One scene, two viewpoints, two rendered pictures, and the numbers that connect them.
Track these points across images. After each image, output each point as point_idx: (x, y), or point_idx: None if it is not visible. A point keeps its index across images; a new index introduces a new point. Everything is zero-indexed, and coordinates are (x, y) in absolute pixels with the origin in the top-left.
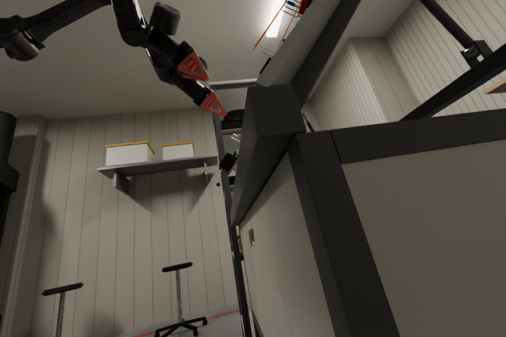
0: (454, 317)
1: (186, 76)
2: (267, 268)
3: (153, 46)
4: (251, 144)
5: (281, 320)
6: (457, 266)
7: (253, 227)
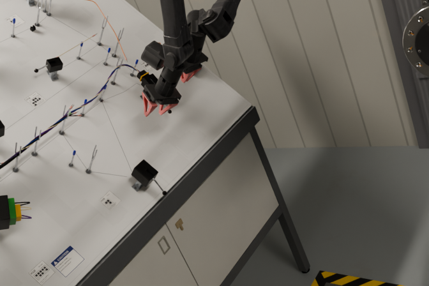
0: None
1: (191, 74)
2: (215, 212)
3: (204, 39)
4: (253, 123)
5: (231, 221)
6: None
7: (183, 214)
